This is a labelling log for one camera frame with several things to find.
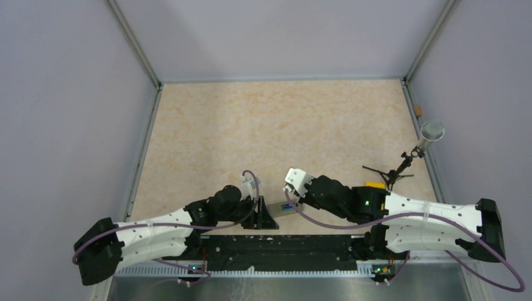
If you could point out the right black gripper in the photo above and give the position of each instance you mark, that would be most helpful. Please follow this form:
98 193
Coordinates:
307 199

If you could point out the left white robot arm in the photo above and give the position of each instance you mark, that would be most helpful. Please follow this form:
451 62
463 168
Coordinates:
108 247

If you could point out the silver microphone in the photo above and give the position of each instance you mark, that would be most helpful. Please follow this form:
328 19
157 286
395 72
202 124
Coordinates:
430 132

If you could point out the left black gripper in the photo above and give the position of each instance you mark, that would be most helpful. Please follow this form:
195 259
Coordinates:
261 220

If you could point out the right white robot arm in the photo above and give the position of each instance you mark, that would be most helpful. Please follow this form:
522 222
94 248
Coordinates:
400 224

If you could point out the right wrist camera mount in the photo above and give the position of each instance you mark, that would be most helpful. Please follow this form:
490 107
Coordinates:
296 177

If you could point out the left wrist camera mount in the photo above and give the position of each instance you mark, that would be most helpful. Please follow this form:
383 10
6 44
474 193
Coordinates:
249 187

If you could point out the yellow battery cover block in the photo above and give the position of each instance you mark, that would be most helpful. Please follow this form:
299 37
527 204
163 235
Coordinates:
378 185

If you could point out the grey white remote control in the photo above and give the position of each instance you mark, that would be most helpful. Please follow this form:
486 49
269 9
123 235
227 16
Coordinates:
281 209

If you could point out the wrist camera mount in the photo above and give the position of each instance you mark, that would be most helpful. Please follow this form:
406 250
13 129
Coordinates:
296 177
249 187

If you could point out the small tan cork piece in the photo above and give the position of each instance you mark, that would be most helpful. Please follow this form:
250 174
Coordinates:
417 111

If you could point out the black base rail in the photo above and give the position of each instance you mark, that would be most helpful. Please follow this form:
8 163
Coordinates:
284 253

